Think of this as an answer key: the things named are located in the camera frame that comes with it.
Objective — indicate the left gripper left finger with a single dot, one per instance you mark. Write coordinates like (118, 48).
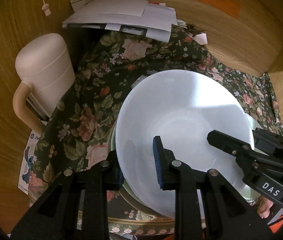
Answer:
(74, 206)

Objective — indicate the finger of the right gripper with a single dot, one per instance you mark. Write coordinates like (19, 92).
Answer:
(238, 149)

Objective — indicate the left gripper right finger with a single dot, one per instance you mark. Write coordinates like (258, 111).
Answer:
(207, 206)

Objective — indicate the mint green bowl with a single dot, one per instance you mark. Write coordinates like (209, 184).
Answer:
(249, 193)

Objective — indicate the pink bowl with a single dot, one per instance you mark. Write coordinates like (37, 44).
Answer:
(126, 191)

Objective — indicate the white bowl black dots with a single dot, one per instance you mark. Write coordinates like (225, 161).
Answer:
(181, 107)

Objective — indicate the person's right hand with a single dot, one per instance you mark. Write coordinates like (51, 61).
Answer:
(264, 207)

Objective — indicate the cartoon printed paper sheet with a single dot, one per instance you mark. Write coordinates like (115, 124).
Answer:
(27, 162)

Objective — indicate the floral dark green tablecloth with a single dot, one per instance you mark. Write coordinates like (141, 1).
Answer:
(77, 134)

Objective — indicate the small white folded box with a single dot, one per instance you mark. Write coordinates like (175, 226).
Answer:
(201, 39)

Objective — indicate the stack of white papers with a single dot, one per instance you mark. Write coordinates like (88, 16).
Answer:
(137, 17)

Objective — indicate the white charger with cable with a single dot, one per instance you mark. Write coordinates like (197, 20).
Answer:
(46, 8)

